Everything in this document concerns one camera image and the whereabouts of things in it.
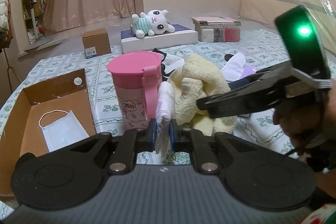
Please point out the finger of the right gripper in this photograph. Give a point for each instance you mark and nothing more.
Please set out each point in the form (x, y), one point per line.
(241, 82)
(255, 96)

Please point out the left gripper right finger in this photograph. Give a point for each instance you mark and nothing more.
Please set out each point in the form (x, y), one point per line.
(196, 144)

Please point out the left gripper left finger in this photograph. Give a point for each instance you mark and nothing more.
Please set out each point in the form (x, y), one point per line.
(131, 143)

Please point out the white pink cloth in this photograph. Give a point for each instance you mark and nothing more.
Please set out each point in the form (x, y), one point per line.
(165, 111)

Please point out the light blue face mask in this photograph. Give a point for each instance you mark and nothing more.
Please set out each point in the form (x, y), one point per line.
(64, 131)

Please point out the person's right hand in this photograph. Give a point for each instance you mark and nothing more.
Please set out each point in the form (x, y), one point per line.
(299, 119)

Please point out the floral patterned tablecloth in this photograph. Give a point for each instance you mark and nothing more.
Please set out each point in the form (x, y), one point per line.
(260, 47)

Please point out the black tracker green light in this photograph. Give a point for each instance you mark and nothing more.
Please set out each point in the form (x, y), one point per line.
(308, 62)

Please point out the purple tissue pack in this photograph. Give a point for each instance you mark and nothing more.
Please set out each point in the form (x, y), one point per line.
(237, 68)

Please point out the yellow fluffy towel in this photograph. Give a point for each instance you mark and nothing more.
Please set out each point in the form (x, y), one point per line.
(199, 78)

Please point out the pink lidded cup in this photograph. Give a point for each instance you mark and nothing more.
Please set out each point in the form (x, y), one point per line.
(136, 77)

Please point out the stack of books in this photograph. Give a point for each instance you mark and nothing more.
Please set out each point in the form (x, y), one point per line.
(217, 29)

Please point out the open brown cardboard box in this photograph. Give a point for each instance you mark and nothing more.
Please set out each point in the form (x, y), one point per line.
(39, 105)

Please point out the white and blue flat box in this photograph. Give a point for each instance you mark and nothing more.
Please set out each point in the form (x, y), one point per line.
(181, 36)

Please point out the small closed cardboard box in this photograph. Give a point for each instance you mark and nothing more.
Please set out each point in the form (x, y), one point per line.
(96, 43)

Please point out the white bunny plush toy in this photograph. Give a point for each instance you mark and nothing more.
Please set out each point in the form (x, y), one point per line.
(151, 24)

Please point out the white puffer jacket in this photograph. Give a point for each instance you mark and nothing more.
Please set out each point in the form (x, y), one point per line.
(4, 22)

